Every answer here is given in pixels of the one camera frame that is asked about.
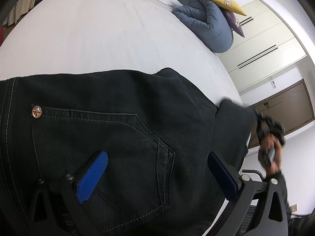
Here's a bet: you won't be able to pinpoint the purple cushion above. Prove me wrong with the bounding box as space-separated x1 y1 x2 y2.
228 11 245 38

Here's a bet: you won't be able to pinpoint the beige curtain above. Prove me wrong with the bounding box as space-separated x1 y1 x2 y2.
7 0 42 26

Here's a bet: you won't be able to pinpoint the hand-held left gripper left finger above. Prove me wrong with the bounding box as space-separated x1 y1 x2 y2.
28 151 109 236

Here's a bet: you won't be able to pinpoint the yellow cushion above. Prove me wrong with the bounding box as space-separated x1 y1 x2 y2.
201 0 247 17

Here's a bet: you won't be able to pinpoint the black denim pants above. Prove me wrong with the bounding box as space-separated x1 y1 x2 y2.
0 67 258 236

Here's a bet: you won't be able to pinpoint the rolled blue duvet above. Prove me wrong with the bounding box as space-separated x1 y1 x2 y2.
172 0 234 53

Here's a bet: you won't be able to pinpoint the cream wardrobe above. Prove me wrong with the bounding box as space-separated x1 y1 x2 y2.
219 0 308 91

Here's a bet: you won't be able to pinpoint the person's right hand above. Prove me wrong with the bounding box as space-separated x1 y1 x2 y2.
258 134 283 177

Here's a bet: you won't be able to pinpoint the bed with white sheet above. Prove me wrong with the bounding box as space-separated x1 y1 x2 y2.
0 0 251 153

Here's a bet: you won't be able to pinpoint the brown wooden door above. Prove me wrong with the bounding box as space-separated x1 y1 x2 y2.
246 79 315 149

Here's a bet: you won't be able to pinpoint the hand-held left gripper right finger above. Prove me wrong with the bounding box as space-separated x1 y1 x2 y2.
208 152 288 236

